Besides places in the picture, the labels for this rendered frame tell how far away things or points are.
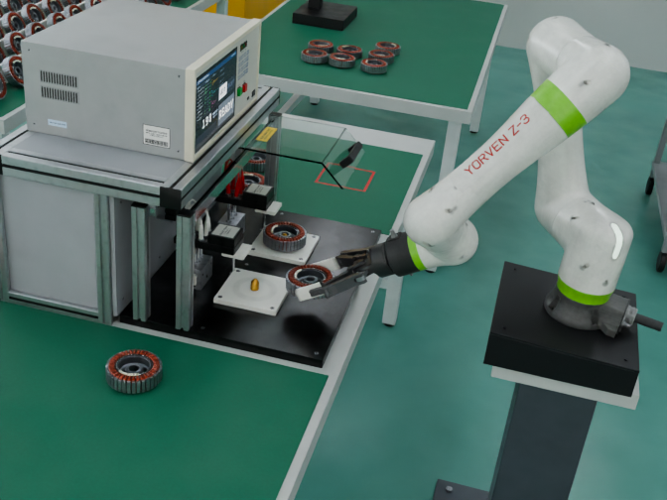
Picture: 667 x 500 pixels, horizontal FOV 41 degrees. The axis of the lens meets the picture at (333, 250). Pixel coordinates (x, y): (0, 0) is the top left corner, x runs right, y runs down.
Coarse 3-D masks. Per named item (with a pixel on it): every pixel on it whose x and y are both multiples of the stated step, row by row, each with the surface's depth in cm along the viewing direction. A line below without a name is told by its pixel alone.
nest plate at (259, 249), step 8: (256, 240) 233; (312, 240) 236; (256, 248) 230; (264, 248) 230; (304, 248) 232; (312, 248) 232; (264, 256) 228; (272, 256) 227; (280, 256) 227; (288, 256) 228; (296, 256) 228; (304, 256) 228; (296, 264) 227; (304, 264) 226
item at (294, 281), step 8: (312, 264) 211; (288, 272) 208; (296, 272) 207; (304, 272) 209; (312, 272) 210; (320, 272) 209; (328, 272) 208; (288, 280) 205; (296, 280) 204; (304, 280) 206; (312, 280) 208; (320, 280) 209; (328, 280) 205; (288, 288) 205; (296, 288) 202; (296, 296) 203; (320, 296) 203
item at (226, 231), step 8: (216, 224) 210; (224, 224) 210; (216, 232) 206; (224, 232) 206; (232, 232) 207; (240, 232) 208; (176, 240) 208; (208, 240) 206; (216, 240) 205; (224, 240) 205; (232, 240) 204; (240, 240) 209; (200, 248) 207; (208, 248) 206; (216, 248) 206; (224, 248) 205; (232, 248) 205; (240, 248) 209; (248, 248) 209; (200, 256) 214; (224, 256) 207; (232, 256) 206; (240, 256) 206
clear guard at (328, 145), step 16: (256, 128) 225; (288, 128) 227; (304, 128) 228; (320, 128) 229; (336, 128) 230; (256, 144) 216; (272, 144) 217; (288, 144) 218; (304, 144) 219; (320, 144) 220; (336, 144) 222; (352, 144) 229; (304, 160) 211; (320, 160) 212; (336, 160) 217; (336, 176) 213
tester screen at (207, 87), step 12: (228, 60) 201; (216, 72) 195; (228, 72) 203; (204, 84) 189; (216, 84) 197; (204, 96) 191; (216, 96) 198; (204, 108) 192; (216, 108) 200; (216, 120) 202
